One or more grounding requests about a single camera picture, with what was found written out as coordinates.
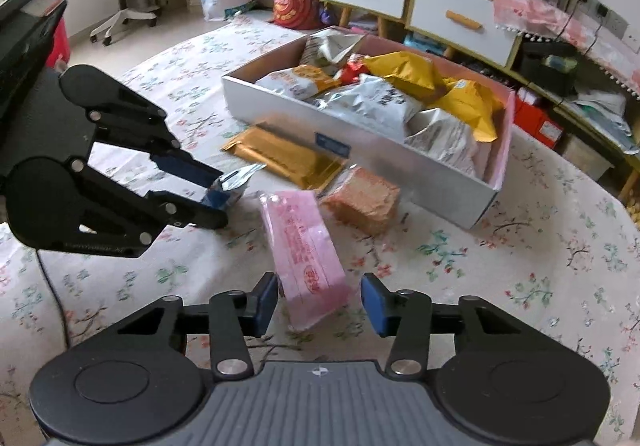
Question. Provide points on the grey chinese snack bag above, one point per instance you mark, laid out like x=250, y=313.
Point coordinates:
x=371, y=103

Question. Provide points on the orange lotus chip bag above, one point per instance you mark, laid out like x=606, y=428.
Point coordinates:
x=302, y=82

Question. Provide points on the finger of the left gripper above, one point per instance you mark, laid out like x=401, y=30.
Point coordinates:
x=180, y=211
x=181, y=164

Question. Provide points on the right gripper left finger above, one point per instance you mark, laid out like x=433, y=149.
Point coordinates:
x=235, y=315

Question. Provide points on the white green-print snack bag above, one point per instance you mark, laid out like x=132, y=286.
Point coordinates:
x=444, y=138

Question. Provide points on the gold biscuit bar package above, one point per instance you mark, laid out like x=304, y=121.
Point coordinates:
x=299, y=164

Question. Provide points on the white triangular snack bag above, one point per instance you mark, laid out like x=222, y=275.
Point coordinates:
x=330, y=49

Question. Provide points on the pink cardboard box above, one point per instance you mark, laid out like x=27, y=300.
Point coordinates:
x=432, y=185

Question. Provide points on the red snack packet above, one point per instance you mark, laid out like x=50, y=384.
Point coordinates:
x=352, y=70

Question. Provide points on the red storage box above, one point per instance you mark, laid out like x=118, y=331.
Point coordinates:
x=537, y=123

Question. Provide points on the wooden cabinet with drawers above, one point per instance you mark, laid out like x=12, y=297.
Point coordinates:
x=554, y=69

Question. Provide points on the brown cracker pack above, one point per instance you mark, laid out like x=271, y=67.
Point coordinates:
x=363, y=199

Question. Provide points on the yellow snack bag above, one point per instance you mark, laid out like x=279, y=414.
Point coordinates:
x=472, y=103

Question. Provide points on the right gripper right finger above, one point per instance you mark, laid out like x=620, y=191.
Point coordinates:
x=404, y=315

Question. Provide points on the pink cloth on cabinet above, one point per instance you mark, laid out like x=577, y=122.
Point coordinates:
x=539, y=19

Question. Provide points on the pink wafer package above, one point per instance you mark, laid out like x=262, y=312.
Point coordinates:
x=311, y=275

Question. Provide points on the yellow waffle sandwich bag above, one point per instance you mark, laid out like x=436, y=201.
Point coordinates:
x=410, y=73

